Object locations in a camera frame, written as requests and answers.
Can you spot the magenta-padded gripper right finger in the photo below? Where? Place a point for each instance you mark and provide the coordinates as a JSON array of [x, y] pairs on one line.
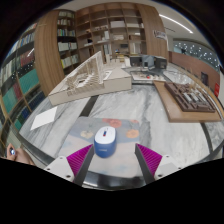
[[150, 159]]

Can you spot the white and blue computer mouse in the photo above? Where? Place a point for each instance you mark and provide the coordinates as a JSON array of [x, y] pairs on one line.
[[105, 141]]

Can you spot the group of ceiling spot lights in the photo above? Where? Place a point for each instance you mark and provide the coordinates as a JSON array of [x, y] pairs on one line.
[[196, 50]]

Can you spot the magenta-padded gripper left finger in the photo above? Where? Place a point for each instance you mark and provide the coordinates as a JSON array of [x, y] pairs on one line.
[[79, 160]]

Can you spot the bookshelf with colourful books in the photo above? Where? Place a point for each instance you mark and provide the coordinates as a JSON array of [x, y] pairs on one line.
[[20, 83]]

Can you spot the dark grey box model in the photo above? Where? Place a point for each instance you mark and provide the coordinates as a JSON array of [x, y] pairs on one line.
[[150, 62]]

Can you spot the red sign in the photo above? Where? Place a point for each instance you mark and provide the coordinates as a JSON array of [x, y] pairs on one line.
[[217, 90]]

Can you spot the wooden shelf unit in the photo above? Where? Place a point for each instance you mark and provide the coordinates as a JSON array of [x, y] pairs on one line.
[[116, 30]]

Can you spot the white paper sheet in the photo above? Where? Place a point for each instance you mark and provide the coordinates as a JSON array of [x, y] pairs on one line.
[[44, 118]]

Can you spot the dark bookshelf with pale books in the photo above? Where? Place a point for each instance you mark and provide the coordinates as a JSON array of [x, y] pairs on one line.
[[68, 43]]

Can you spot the white architectural building model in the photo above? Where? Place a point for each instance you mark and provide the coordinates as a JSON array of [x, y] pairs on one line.
[[96, 86]]

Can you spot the flat white site model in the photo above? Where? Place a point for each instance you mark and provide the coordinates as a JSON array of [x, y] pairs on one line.
[[146, 76]]

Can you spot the grey floral print mouse pad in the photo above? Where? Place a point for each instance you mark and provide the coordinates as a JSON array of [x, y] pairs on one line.
[[123, 150]]

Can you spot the person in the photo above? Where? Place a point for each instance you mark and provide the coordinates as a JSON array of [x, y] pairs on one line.
[[21, 156]]

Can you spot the brown architectural model on board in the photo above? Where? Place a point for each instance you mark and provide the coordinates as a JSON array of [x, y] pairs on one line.
[[190, 103]]

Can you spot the long ceiling light strip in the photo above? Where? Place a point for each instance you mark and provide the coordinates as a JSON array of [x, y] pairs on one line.
[[176, 22]]

